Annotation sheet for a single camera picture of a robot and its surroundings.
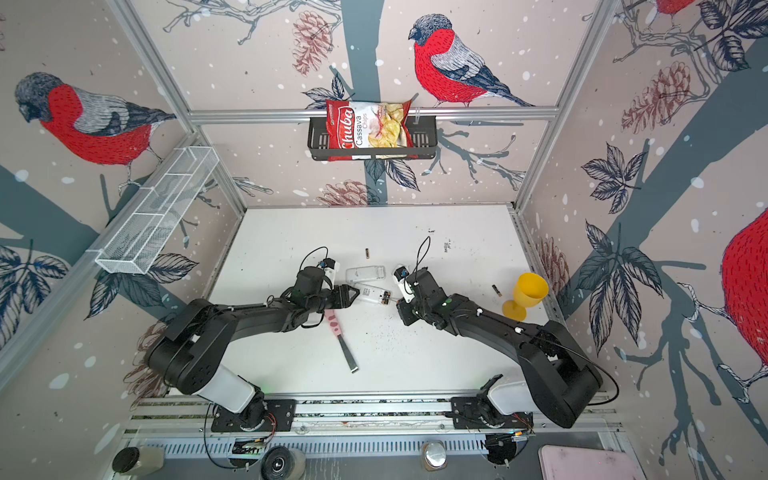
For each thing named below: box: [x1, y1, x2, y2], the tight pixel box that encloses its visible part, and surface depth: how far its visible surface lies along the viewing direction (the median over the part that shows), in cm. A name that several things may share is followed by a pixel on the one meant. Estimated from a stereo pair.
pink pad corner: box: [538, 444, 647, 480], surface depth 67 cm
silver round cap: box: [422, 440, 448, 471], surface depth 61 cm
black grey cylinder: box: [112, 446, 165, 476], surface depth 63 cm
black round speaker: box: [261, 446, 307, 480], surface depth 60 cm
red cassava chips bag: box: [326, 100, 419, 161], surface depth 89 cm
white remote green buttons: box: [358, 284, 392, 305], surface depth 97 cm
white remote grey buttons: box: [345, 265, 386, 283], surface depth 103 cm
